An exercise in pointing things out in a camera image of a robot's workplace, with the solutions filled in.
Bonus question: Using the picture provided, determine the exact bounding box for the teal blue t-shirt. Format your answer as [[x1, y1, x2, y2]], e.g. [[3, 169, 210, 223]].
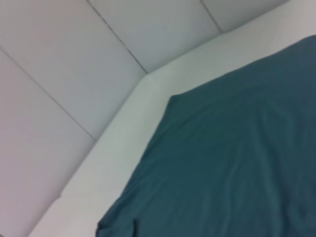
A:
[[96, 34, 316, 237]]

